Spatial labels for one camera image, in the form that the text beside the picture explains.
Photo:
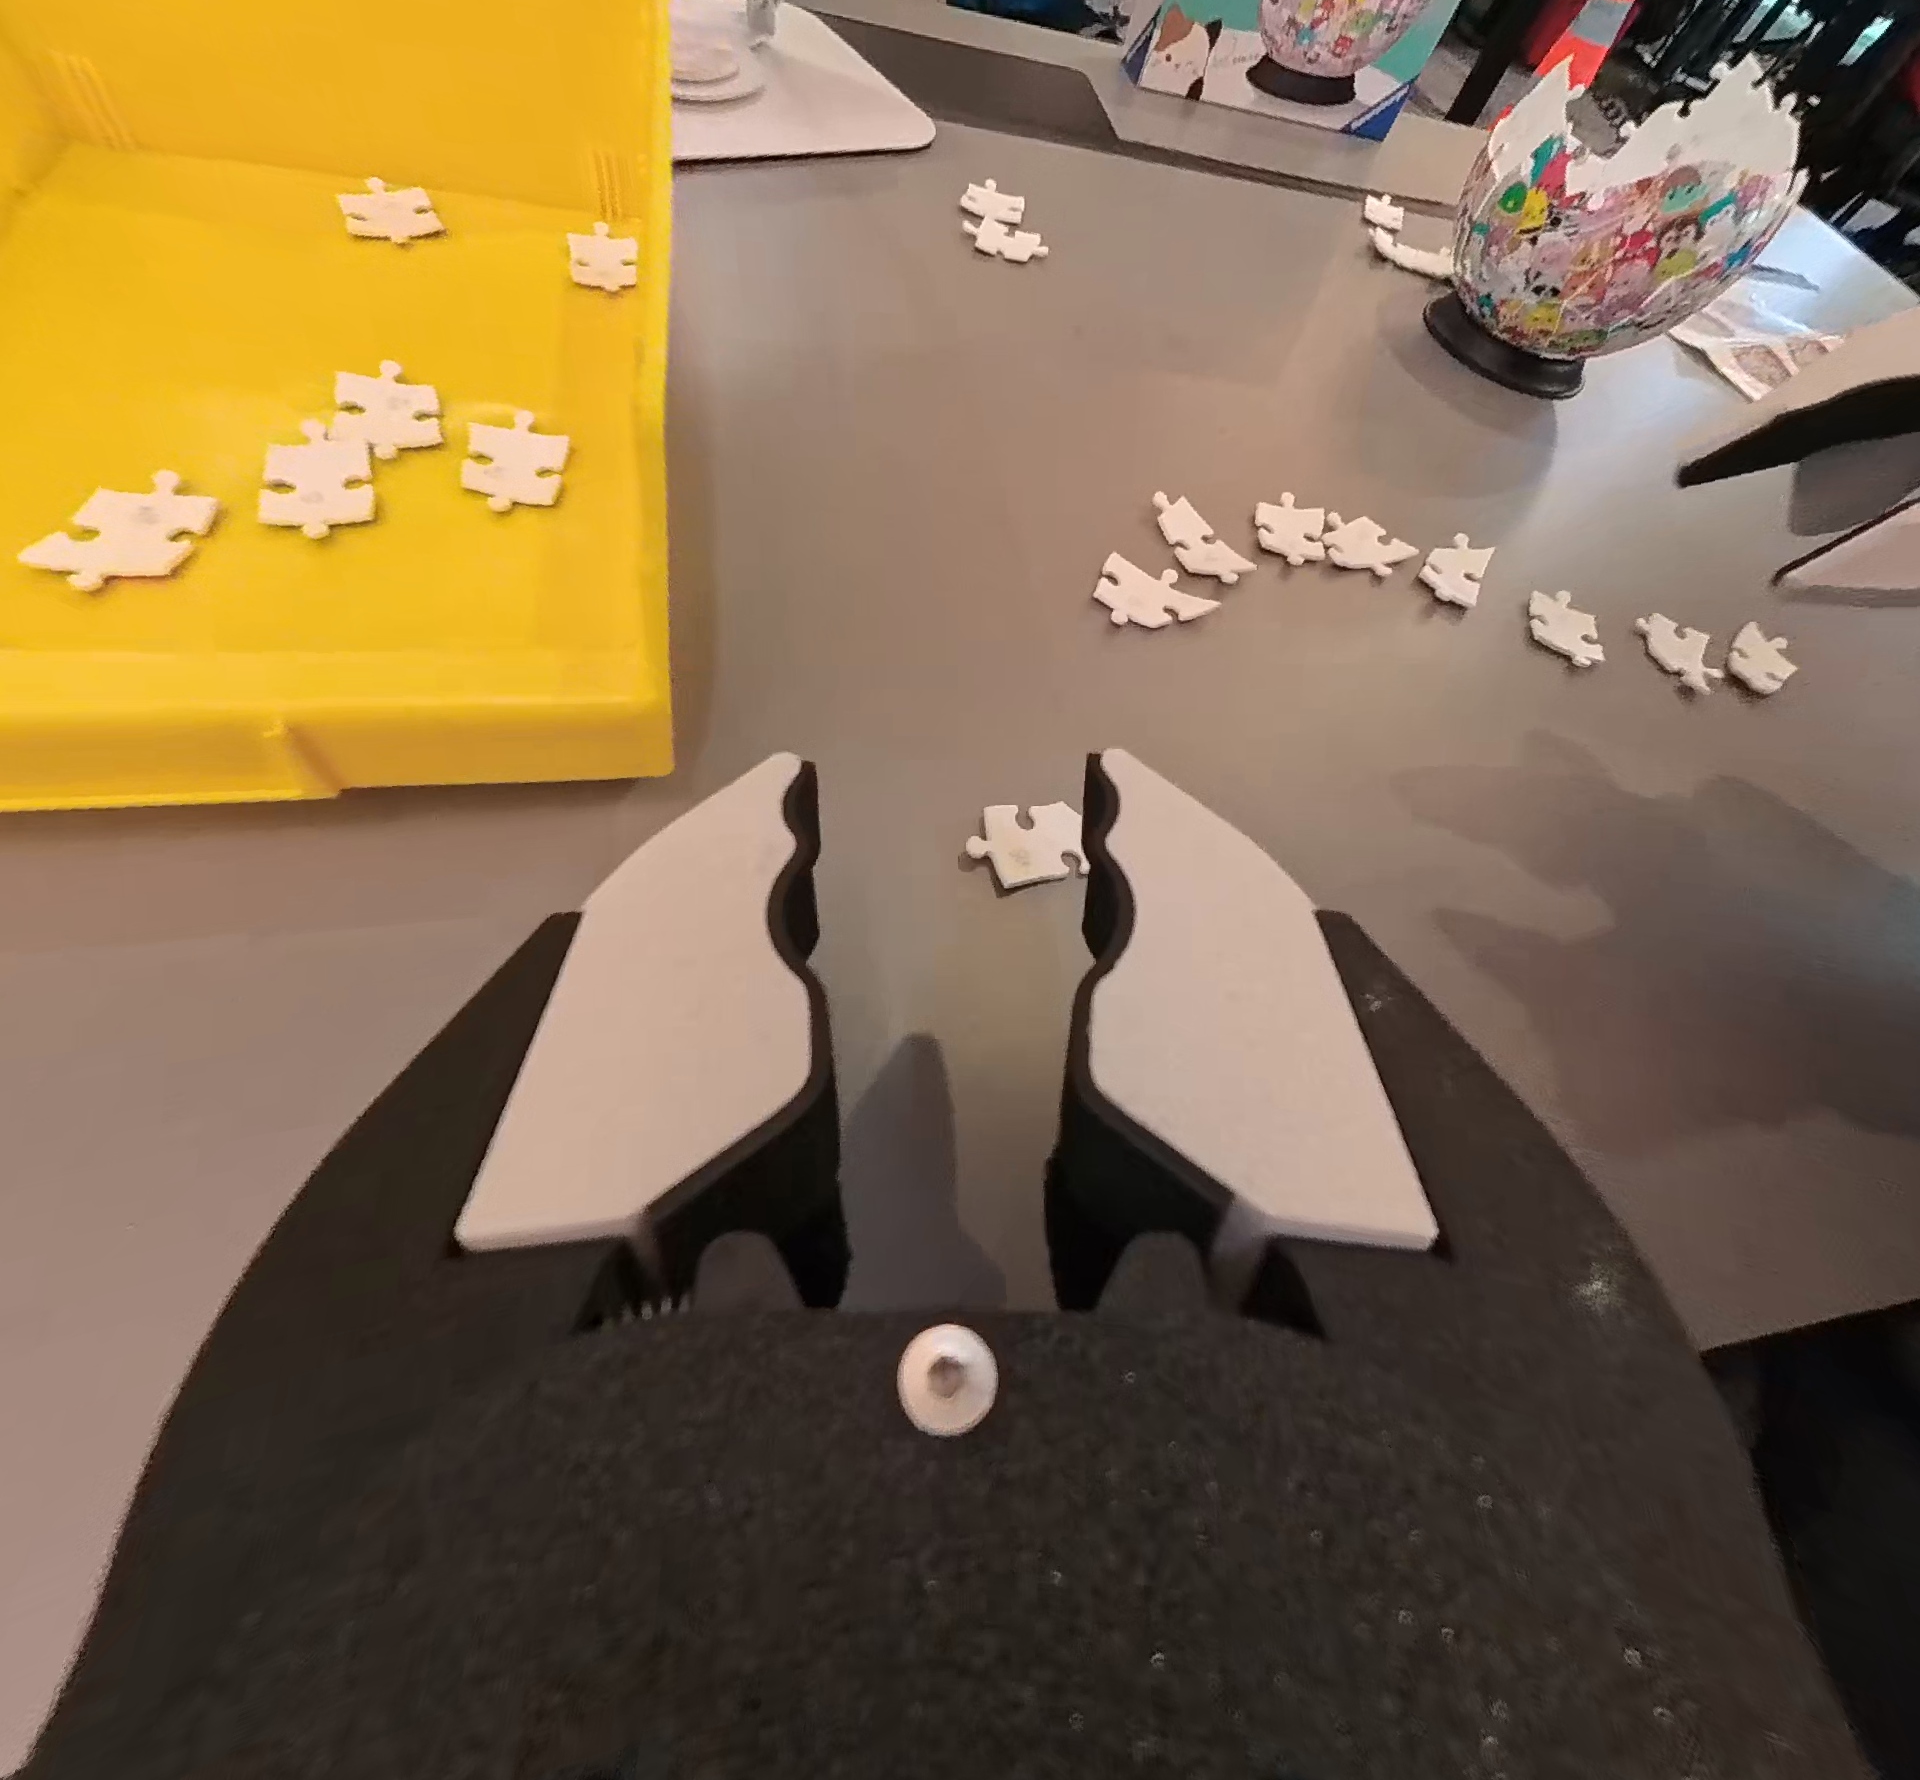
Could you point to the white puzzle leaflet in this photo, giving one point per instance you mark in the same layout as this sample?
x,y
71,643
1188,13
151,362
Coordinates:
x,y
1756,342

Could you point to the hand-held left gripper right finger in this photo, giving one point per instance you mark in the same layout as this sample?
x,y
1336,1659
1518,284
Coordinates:
x,y
1246,1062

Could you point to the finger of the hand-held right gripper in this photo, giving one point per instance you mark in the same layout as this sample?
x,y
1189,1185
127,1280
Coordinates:
x,y
1875,557
1860,432

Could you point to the row of white puzzle pieces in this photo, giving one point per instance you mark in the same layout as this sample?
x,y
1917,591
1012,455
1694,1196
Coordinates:
x,y
1291,527

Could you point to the yellow plastic bin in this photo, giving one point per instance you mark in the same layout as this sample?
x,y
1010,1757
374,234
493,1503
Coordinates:
x,y
330,672

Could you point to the colourful puzzle ball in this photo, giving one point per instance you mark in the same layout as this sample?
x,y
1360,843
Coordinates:
x,y
1620,237

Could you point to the two joined white puzzle pieces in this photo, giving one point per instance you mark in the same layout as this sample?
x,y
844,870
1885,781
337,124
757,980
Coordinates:
x,y
1411,256

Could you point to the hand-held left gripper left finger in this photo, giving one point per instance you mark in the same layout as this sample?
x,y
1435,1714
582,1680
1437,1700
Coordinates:
x,y
647,1062

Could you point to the white desk stand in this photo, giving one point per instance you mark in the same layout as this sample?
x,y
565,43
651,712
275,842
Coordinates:
x,y
786,102

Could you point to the scattered white puzzle pieces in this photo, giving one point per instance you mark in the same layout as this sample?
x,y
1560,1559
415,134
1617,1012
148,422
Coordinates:
x,y
316,482

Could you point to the black ball stand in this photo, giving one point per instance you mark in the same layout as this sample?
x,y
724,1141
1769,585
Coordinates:
x,y
1492,350

